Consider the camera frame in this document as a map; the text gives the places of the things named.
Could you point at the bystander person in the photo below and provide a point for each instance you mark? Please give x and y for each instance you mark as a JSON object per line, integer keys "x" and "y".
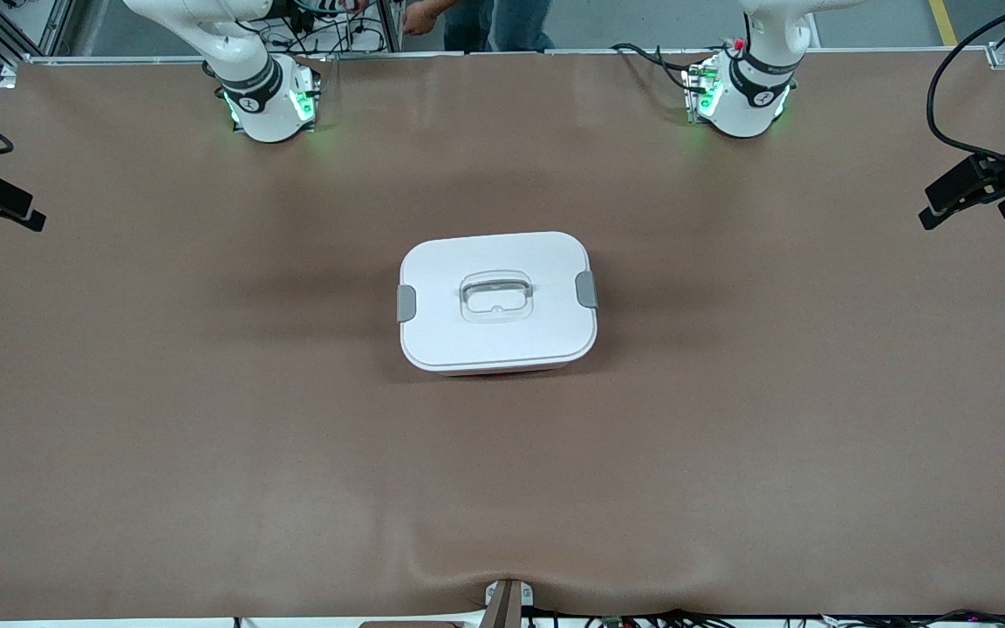
{"x": 511, "y": 22}

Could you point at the white box lid grey clips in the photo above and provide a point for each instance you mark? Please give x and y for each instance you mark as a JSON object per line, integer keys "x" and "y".
{"x": 468, "y": 336}

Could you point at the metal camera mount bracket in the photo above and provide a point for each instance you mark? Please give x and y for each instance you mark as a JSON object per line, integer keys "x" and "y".
{"x": 507, "y": 602}

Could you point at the aluminium frame with black strut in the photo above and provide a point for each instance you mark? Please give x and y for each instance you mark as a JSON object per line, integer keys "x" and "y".
{"x": 56, "y": 30}

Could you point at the pink translucent plastic box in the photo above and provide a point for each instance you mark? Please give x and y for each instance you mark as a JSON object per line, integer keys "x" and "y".
{"x": 502, "y": 372}

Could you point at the brown table mat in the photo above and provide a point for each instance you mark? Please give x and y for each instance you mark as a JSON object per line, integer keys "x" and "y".
{"x": 502, "y": 488}

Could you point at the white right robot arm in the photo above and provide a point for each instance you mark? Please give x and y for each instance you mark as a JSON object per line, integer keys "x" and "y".
{"x": 258, "y": 105}

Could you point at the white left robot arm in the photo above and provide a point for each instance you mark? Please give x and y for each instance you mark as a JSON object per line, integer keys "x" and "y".
{"x": 742, "y": 105}

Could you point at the aluminium frame upright post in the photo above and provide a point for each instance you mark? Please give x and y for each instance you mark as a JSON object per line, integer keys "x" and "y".
{"x": 393, "y": 26}

